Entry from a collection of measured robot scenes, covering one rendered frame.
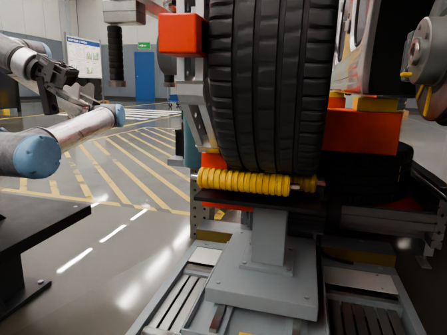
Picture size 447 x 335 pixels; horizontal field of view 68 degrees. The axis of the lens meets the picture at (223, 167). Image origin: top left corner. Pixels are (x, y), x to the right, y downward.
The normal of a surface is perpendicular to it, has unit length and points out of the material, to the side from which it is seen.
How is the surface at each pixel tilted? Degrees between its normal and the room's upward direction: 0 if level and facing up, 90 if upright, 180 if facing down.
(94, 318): 0
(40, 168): 91
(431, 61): 112
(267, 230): 90
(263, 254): 90
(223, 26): 88
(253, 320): 0
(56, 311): 0
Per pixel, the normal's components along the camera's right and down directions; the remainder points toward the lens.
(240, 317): 0.03, -0.97
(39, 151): 0.97, 0.10
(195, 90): -0.24, 0.23
